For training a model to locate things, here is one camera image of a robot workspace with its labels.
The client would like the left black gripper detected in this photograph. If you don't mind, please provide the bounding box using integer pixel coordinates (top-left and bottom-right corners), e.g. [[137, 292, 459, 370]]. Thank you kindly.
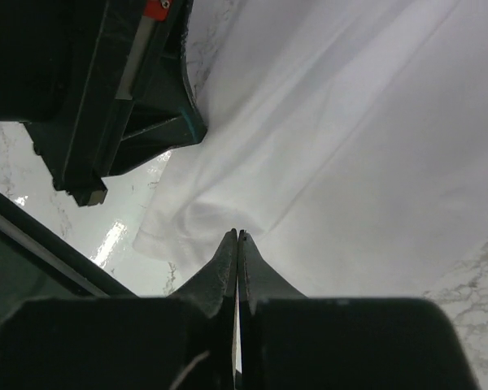
[[0, 1, 207, 206]]

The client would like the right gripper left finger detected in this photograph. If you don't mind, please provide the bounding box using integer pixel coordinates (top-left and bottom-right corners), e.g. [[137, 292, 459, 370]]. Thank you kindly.
[[0, 231, 237, 389]]

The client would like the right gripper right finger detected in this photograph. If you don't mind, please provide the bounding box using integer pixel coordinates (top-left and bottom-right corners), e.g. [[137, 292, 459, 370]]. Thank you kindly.
[[237, 232, 478, 389]]

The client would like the white t shirt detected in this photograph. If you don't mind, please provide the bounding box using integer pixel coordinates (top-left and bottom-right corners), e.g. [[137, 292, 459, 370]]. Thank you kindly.
[[134, 1, 488, 297]]

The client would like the aluminium rail frame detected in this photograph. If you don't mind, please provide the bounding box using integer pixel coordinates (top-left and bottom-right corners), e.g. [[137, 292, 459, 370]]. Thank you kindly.
[[0, 193, 136, 297]]

